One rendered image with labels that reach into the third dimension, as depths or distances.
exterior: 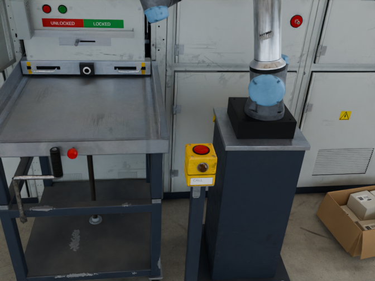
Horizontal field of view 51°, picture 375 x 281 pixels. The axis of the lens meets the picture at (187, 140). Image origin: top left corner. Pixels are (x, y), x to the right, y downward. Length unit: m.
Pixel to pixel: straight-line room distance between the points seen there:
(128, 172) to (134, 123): 0.84
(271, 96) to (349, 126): 1.11
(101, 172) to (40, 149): 0.90
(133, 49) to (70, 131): 0.54
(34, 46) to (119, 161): 0.76
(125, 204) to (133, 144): 0.28
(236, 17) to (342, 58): 0.60
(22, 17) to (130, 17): 0.41
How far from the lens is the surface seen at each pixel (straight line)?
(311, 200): 2.49
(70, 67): 1.76
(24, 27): 1.63
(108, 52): 1.73
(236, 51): 1.91
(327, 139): 2.33
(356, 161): 2.52
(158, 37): 1.86
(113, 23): 1.68
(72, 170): 2.20
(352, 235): 2.15
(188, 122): 2.02
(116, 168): 2.17
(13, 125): 1.43
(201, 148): 1.09
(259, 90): 1.28
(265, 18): 1.23
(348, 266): 2.17
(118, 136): 1.30
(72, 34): 1.68
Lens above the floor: 1.49
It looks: 31 degrees down
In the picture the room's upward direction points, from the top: 3 degrees clockwise
